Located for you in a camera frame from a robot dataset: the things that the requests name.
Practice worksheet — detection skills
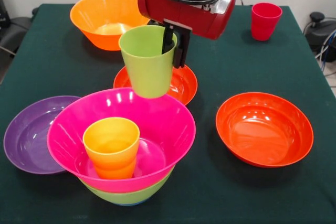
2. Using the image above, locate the red plastic bowl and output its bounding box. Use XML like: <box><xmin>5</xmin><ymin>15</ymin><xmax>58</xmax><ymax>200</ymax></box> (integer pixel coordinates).
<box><xmin>215</xmin><ymin>92</ymin><xmax>314</xmax><ymax>168</ymax></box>
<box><xmin>113</xmin><ymin>63</ymin><xmax>198</xmax><ymax>106</ymax></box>

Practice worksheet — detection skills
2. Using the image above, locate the orange plastic bowl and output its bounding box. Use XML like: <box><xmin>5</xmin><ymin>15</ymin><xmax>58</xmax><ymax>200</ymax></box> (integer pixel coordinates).
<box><xmin>69</xmin><ymin>0</ymin><xmax>151</xmax><ymax>51</ymax></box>

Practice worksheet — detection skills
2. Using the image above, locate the green plastic bowl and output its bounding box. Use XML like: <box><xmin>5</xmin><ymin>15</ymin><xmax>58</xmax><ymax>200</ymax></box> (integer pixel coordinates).
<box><xmin>78</xmin><ymin>167</ymin><xmax>176</xmax><ymax>205</ymax></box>

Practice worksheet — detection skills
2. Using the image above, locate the dark green tablecloth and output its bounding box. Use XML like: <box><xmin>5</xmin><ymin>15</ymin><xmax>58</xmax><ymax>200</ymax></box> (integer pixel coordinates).
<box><xmin>0</xmin><ymin>3</ymin><xmax>336</xmax><ymax>224</ymax></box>

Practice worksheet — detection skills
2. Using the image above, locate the yellow plastic cup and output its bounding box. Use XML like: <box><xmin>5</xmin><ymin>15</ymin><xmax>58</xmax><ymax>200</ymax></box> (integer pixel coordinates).
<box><xmin>82</xmin><ymin>116</ymin><xmax>141</xmax><ymax>180</ymax></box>

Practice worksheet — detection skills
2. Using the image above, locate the purple plastic bowl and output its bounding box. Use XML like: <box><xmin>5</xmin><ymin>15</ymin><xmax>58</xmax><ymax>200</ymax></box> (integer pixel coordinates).
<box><xmin>3</xmin><ymin>95</ymin><xmax>82</xmax><ymax>175</ymax></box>

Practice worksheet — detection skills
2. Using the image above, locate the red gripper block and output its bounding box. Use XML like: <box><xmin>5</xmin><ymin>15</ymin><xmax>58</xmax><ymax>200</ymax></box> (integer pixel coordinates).
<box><xmin>137</xmin><ymin>0</ymin><xmax>237</xmax><ymax>69</ymax></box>

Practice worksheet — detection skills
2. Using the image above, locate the red plastic cup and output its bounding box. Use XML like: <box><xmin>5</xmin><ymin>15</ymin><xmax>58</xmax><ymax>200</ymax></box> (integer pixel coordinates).
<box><xmin>250</xmin><ymin>2</ymin><xmax>284</xmax><ymax>42</ymax></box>

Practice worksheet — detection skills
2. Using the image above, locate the pink plastic bowl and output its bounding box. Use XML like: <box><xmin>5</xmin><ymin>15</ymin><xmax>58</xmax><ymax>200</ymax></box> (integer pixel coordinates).
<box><xmin>47</xmin><ymin>87</ymin><xmax>197</xmax><ymax>194</ymax></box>

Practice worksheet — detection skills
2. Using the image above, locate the green plastic cup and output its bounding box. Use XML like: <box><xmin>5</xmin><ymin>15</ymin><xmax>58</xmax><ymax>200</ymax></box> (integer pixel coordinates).
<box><xmin>118</xmin><ymin>24</ymin><xmax>179</xmax><ymax>100</ymax></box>

